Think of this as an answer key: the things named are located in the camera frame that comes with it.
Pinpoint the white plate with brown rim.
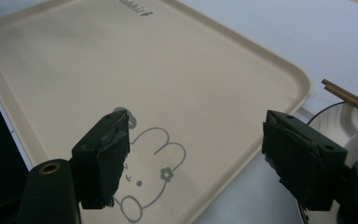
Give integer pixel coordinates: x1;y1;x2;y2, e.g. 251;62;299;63
306;98;358;150

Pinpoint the brown wooden chopstick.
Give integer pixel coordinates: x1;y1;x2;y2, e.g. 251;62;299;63
321;77;358;112
324;84;358;119

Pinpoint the beige tray with rabbit print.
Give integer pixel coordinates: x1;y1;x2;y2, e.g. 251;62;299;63
0;0;312;224

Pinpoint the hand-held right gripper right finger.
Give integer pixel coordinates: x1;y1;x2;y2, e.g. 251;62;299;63
261;109;349;212

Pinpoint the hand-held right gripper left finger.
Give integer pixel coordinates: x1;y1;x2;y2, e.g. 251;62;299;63
71;109;131;210

